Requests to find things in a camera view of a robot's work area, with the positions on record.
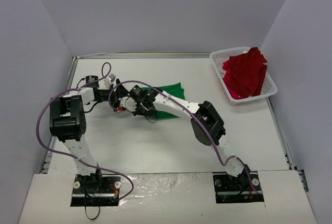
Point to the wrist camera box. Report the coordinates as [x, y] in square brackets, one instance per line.
[127, 103]
[109, 81]

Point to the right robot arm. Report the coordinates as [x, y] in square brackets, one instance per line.
[207, 124]

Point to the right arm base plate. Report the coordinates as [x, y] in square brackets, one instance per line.
[230, 190]

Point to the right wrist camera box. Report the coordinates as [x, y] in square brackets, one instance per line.
[127, 103]

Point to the red t shirt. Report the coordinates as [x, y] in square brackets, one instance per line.
[247, 71]

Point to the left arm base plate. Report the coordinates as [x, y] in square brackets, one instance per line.
[103, 193]

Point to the green t shirt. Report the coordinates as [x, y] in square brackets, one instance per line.
[175, 90]

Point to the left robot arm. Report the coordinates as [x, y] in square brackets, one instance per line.
[68, 124]

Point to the white plastic basket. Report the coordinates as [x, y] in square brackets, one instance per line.
[219, 57]

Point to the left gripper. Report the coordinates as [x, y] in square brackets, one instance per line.
[114, 93]

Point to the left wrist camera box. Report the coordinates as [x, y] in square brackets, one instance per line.
[109, 81]

